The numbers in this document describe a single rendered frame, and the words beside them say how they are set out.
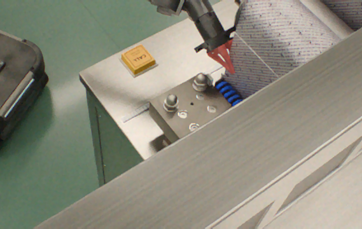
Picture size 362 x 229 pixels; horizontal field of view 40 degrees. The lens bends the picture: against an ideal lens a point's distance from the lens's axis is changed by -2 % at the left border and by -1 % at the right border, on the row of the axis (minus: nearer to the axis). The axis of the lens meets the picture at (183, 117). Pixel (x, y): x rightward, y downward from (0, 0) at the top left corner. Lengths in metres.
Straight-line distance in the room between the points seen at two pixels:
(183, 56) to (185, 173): 1.04
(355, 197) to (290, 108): 0.26
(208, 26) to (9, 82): 1.26
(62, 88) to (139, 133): 1.23
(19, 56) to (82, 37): 0.47
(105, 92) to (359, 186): 0.84
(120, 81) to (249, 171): 0.99
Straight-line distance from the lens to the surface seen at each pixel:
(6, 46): 2.39
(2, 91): 2.24
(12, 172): 2.31
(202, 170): 0.43
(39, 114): 2.43
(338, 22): 1.18
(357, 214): 0.70
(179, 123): 1.17
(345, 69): 0.53
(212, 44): 1.17
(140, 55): 1.42
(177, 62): 1.44
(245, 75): 1.18
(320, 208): 0.68
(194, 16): 1.20
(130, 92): 1.37
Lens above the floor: 2.04
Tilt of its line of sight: 58 degrees down
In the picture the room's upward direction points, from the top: 10 degrees clockwise
